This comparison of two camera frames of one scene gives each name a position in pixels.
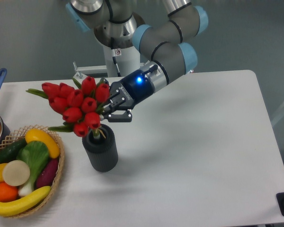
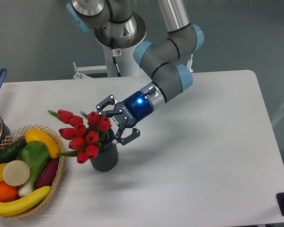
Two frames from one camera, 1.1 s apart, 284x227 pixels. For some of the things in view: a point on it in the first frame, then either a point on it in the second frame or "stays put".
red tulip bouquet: (79, 106) -> (85, 137)
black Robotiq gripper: (135, 87) -> (135, 108)
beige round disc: (16, 173) stays put
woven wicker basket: (20, 135) stays put
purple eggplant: (47, 175) stays put
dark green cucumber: (7, 152) stays put
